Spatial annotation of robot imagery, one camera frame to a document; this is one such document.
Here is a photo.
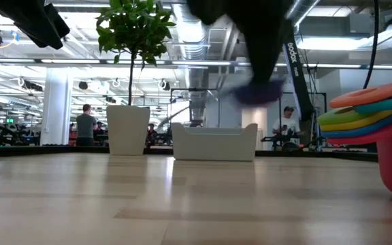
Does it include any silver ventilation duct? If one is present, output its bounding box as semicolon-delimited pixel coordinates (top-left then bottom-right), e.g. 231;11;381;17
170;3;217;120

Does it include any white column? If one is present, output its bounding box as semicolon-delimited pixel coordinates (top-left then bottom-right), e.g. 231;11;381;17
40;67;74;146

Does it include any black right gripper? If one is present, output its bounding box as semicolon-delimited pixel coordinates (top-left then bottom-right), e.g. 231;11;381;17
238;16;293;84

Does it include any grey plastic basket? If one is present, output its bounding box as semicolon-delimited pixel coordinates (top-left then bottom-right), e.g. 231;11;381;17
171;122;259;162

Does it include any white plant pot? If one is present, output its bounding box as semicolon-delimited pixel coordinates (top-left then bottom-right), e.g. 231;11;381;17
105;104;152;157

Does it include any black metal rack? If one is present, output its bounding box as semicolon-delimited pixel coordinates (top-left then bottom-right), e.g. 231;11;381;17
278;91;328;150

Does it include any black Godox banner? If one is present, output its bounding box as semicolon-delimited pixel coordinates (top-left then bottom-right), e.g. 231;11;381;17
282;23;315;123

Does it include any green leafy plant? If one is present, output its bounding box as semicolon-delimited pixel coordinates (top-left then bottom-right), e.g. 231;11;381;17
95;0;176;106

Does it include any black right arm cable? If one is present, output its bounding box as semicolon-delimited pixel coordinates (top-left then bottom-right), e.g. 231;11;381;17
361;0;381;90

